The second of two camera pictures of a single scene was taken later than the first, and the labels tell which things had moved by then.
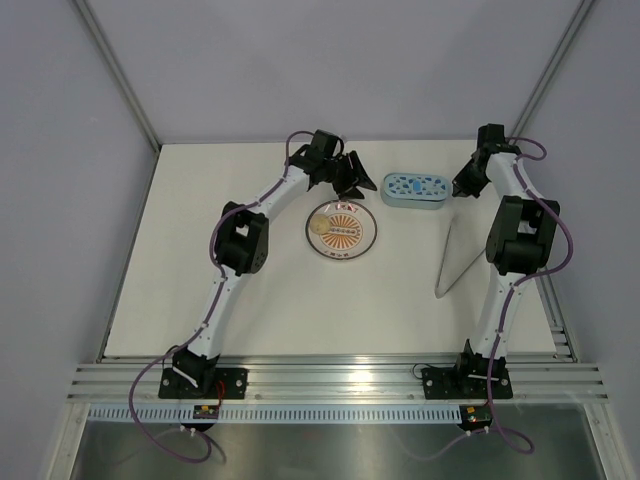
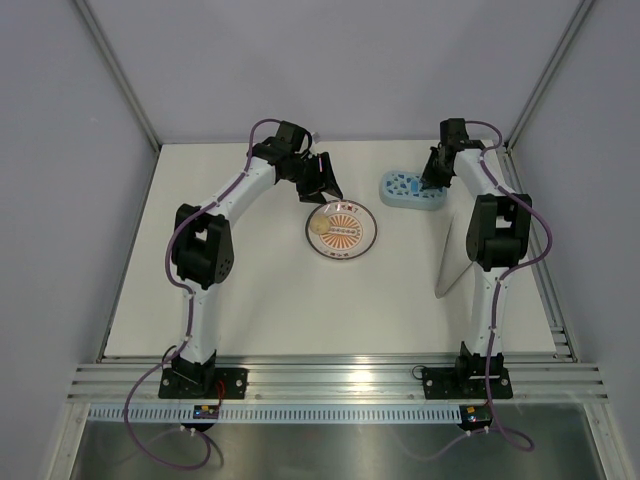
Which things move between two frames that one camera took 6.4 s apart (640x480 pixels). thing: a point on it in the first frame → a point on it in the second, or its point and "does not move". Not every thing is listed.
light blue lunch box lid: (416, 186) does not move
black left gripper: (348, 179) → (322, 181)
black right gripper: (461, 188) → (428, 179)
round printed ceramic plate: (353, 230) does not move
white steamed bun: (320, 224) does not move
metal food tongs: (464, 247) does not move
